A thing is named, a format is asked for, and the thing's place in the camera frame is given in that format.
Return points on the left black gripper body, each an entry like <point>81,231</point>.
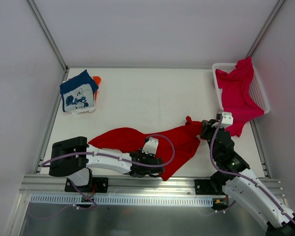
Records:
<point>156,164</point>

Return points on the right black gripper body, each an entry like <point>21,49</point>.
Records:
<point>207,128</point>

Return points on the red t shirt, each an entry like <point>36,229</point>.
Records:
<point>184,139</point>

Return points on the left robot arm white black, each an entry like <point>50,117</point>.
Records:
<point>74,160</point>

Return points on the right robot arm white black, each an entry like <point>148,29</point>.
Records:
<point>235,178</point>

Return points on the magenta pink t shirt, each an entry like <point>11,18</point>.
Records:
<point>235,95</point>

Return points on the white plastic basket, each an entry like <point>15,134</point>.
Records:
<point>256,89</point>

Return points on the folded blue printed t shirt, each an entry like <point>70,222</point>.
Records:
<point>78,94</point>

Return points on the folded orange t shirt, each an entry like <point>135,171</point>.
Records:
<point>97,80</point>

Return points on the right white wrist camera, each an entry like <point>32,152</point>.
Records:
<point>225,119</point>

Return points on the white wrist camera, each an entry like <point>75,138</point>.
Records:
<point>225,119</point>
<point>150,146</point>

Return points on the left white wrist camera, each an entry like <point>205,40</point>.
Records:
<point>150,146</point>

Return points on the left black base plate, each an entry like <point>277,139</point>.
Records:
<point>96,185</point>

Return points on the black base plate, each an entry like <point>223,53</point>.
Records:
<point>96,185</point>
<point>207,187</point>

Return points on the white slotted cable duct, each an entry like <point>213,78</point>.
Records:
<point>123,200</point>

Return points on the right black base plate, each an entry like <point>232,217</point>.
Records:
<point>207,187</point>

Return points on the aluminium mounting rail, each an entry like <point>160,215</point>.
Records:
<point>117,185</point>

